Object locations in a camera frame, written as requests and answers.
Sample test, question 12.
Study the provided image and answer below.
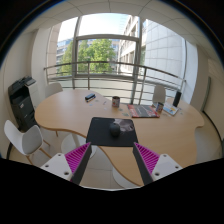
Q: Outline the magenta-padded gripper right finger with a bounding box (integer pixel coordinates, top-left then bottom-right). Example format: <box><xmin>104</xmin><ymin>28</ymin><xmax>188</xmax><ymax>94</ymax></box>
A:
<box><xmin>132</xmin><ymin>141</ymin><xmax>184</xmax><ymax>186</ymax></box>

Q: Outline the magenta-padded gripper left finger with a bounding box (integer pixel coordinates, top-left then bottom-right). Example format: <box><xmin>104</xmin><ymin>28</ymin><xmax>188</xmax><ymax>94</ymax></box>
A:
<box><xmin>39</xmin><ymin>142</ymin><xmax>93</xmax><ymax>186</ymax></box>

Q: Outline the black computer mouse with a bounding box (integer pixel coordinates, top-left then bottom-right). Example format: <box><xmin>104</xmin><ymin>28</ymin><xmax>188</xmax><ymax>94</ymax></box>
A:
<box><xmin>109</xmin><ymin>122</ymin><xmax>121</xmax><ymax>138</ymax></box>

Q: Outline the black printed mouse pad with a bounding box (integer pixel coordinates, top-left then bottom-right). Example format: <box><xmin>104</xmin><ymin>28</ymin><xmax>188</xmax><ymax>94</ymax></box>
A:
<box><xmin>85</xmin><ymin>116</ymin><xmax>139</xmax><ymax>148</ymax></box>

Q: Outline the white chair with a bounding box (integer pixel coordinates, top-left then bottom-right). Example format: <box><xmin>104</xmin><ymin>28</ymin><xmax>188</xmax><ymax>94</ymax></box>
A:
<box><xmin>44</xmin><ymin>82</ymin><xmax>64</xmax><ymax>99</ymax></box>
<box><xmin>152</xmin><ymin>84</ymin><xmax>167</xmax><ymax>105</ymax></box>
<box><xmin>3</xmin><ymin>119</ymin><xmax>51</xmax><ymax>164</ymax></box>

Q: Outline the light illustrated book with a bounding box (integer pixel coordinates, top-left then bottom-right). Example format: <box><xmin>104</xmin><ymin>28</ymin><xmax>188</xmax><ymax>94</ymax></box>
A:
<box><xmin>163</xmin><ymin>103</ymin><xmax>181</xmax><ymax>117</ymax></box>

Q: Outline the red magazine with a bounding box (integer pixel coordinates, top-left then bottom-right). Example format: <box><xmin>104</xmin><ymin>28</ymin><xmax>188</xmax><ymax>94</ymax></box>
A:
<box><xmin>127</xmin><ymin>103</ymin><xmax>161</xmax><ymax>119</ymax></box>

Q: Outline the black cylinder speaker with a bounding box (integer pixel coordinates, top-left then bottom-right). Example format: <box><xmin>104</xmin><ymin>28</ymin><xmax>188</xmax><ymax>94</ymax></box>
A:
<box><xmin>172</xmin><ymin>90</ymin><xmax>183</xmax><ymax>108</ymax></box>

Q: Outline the black office printer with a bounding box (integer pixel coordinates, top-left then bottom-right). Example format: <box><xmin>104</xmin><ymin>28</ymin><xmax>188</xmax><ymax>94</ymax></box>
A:
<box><xmin>8</xmin><ymin>76</ymin><xmax>41</xmax><ymax>133</ymax></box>

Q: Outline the metal balcony railing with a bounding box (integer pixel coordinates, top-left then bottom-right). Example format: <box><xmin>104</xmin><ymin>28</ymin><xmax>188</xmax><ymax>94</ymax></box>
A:
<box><xmin>43</xmin><ymin>60</ymin><xmax>186</xmax><ymax>104</ymax></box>

